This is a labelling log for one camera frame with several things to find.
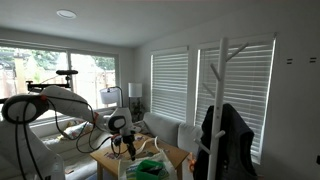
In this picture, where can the light grey sofa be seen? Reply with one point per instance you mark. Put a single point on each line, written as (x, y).
(160, 126)

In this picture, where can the dark jacket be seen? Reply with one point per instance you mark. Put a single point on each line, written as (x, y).
(236, 150)

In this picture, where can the small orange object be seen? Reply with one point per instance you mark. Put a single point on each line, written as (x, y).
(192, 165)

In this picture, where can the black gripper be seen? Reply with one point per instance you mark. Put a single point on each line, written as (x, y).
(128, 140)

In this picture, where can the narrow white window blind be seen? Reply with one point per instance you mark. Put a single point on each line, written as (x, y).
(170, 86)

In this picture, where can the patterned cushion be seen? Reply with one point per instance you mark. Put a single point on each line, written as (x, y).
(76, 130)

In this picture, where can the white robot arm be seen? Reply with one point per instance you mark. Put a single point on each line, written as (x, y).
(66, 100)

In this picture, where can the white printed canvas tote bag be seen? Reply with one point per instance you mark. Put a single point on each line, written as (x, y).
(128, 170)

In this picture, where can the wooden coffee table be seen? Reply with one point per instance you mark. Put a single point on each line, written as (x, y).
(106, 156)

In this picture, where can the black camera stand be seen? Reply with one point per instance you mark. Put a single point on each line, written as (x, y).
(66, 72)

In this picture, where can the round ceiling light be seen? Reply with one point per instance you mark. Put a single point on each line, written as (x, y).
(66, 14)

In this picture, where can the arc lamp white shade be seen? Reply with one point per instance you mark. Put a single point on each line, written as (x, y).
(109, 96)

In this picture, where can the potted plant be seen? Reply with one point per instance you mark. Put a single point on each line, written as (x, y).
(137, 111)

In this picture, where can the white coat rack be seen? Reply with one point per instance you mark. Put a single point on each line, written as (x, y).
(220, 83)

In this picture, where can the wide white window blind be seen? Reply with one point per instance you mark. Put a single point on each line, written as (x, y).
(243, 100)

